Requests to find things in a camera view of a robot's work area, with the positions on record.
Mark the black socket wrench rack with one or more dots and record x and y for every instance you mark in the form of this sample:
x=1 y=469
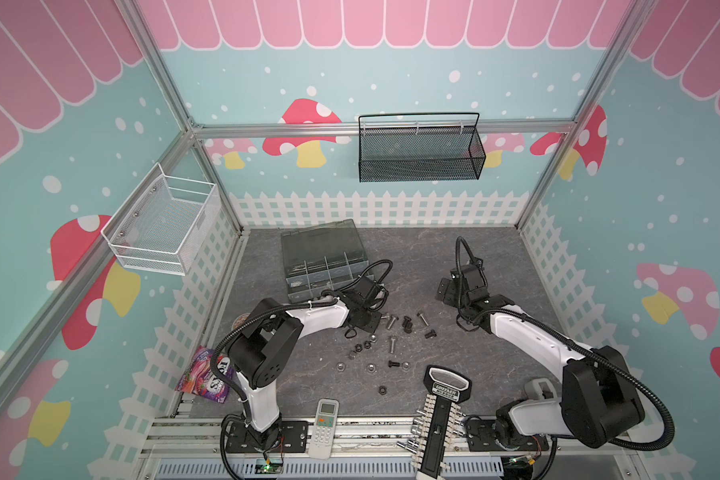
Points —
x=439 y=422

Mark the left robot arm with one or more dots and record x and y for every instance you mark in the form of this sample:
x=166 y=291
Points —
x=251 y=357

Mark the white remote control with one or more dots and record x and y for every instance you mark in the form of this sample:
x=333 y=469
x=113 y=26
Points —
x=323 y=432

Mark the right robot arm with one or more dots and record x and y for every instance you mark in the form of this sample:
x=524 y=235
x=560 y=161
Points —
x=601 y=401

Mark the grey plastic organizer box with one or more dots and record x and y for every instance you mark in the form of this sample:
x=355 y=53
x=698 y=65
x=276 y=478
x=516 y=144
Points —
x=317 y=258

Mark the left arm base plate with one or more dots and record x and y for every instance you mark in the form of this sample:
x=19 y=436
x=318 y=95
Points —
x=282 y=437

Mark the purple snack packet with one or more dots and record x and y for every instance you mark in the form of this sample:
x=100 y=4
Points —
x=199 y=380

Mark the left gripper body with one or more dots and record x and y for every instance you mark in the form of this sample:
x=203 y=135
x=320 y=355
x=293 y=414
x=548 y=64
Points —
x=369 y=320

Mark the black mesh wall basket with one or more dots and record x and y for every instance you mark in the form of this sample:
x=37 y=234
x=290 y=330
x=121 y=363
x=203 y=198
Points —
x=417 y=147

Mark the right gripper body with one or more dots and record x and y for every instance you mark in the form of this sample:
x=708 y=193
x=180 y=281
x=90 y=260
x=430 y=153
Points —
x=450 y=291

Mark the white wire wall basket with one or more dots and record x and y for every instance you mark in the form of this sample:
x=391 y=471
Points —
x=162 y=225

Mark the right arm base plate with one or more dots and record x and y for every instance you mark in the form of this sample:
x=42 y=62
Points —
x=483 y=435

